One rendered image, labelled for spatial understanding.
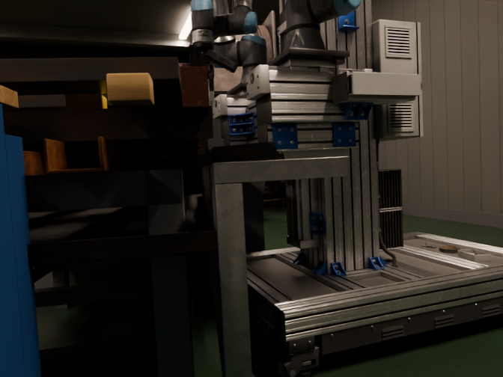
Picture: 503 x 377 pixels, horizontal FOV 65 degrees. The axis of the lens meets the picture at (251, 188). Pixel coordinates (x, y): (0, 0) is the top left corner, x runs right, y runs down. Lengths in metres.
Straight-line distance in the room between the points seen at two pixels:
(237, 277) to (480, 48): 4.08
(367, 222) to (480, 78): 2.95
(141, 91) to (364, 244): 1.28
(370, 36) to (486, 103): 2.71
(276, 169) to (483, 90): 3.91
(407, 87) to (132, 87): 1.01
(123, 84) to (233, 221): 0.25
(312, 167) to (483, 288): 1.22
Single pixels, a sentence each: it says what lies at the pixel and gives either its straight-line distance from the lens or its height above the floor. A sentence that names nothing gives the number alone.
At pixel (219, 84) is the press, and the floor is 1.62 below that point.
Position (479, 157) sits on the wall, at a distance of 4.40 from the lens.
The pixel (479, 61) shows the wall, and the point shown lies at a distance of 4.47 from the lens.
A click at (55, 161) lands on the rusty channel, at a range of 0.65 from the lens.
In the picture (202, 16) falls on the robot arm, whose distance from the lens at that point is 1.47.
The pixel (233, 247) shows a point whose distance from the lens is 0.58.
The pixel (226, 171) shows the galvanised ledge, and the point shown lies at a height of 0.67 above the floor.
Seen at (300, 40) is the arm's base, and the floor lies 1.08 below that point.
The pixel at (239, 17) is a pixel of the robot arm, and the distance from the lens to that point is 1.55.
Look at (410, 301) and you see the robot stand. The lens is 1.50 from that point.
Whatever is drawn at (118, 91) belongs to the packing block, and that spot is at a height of 0.79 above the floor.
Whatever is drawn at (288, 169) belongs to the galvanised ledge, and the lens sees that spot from 0.58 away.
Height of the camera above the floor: 0.67
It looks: 3 degrees down
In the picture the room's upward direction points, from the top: 3 degrees counter-clockwise
